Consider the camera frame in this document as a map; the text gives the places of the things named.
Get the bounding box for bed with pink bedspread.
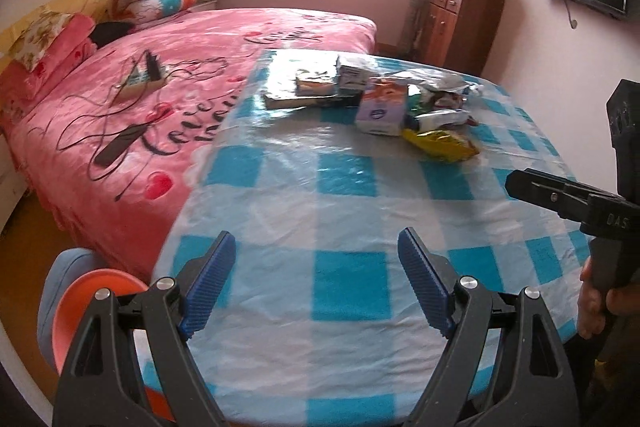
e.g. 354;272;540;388
0;4;378;283

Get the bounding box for brown wooden cabinet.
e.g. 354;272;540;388
417;0;506;75

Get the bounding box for white power strip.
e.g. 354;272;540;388
117;62;166;95

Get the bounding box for white green paper packet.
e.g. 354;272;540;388
334;54;381;95

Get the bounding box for pink pillow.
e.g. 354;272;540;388
0;14;98;108

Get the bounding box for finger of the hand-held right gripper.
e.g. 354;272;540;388
505;168;596;235

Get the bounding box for brown snack packet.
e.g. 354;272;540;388
295;69;337;98

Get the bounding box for black cloth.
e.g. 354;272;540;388
89;21;133;45

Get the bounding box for white plastic wrapper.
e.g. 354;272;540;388
405;109;473;130

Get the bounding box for silver foil wrapper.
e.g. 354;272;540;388
395;69;476;95

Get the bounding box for purple and orange box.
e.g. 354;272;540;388
355;77;410;136

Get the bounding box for person's right hand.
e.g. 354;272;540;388
577;257;616;339

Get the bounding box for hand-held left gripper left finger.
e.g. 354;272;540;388
54;230;237;427

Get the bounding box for floral pillow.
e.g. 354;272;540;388
9;9;76;72

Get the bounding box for glossy flat book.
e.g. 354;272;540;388
262;50;341;110

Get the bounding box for red snack packet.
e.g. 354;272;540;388
425;89;471;112

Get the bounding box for black cables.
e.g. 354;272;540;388
55;57;231;188

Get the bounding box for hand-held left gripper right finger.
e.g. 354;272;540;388
397;227;583;427

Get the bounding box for blue checked tablecloth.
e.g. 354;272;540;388
140;49;593;427

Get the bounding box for yellow snack packet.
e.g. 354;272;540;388
402;127;481;162

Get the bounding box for blue round stool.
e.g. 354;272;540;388
37;247;103;370

